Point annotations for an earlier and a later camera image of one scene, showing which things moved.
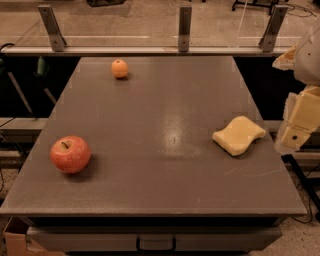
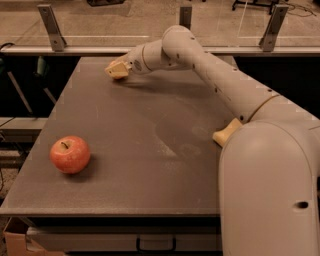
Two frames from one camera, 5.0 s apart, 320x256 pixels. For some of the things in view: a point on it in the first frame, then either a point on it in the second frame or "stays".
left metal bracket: x=55 y=36 stays
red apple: x=70 y=154 stays
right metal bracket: x=270 y=32 stays
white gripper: x=308 y=63 to x=135 y=62
